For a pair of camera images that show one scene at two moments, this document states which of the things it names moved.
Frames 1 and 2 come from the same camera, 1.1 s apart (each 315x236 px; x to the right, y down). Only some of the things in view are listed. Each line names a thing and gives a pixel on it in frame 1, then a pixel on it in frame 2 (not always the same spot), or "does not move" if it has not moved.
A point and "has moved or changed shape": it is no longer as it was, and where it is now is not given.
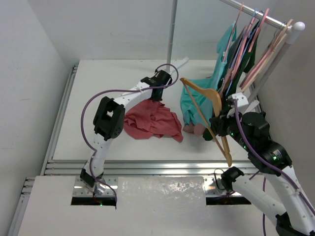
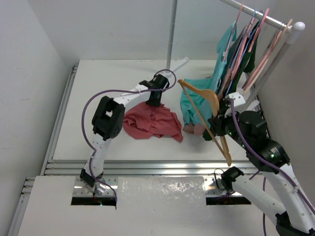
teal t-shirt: [191, 113] does not move
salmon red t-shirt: [148, 118] does not move
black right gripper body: [227, 126] does not move
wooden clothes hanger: [224, 149] has moved or changed shape
